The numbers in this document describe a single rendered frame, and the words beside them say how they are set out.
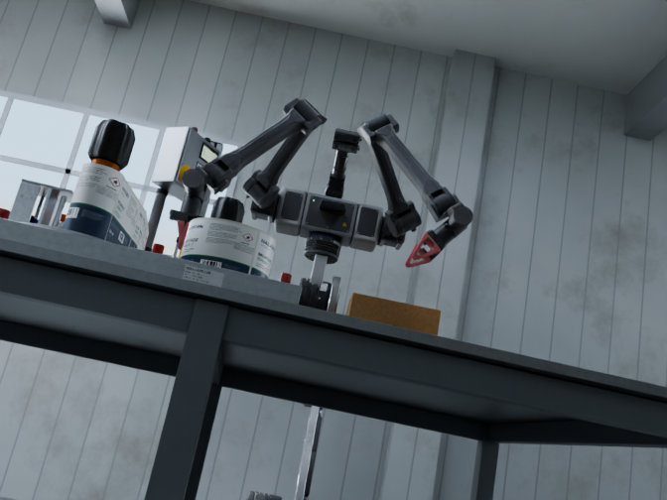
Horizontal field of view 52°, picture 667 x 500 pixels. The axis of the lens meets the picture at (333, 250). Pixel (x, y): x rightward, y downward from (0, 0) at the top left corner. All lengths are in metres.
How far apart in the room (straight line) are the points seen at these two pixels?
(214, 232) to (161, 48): 3.92
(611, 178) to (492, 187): 0.89
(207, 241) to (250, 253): 0.09
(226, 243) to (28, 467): 3.40
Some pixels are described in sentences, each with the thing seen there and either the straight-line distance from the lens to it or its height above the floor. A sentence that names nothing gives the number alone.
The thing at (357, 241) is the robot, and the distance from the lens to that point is 2.60.
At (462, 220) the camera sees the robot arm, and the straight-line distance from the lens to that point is 1.99.
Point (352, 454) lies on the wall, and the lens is 4.50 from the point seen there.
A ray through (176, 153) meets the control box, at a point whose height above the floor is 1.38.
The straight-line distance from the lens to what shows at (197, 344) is 1.22.
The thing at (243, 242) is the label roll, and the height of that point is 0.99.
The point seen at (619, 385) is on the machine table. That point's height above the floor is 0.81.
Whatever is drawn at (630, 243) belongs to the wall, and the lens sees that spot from 5.28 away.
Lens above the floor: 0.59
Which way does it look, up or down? 16 degrees up
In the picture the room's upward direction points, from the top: 11 degrees clockwise
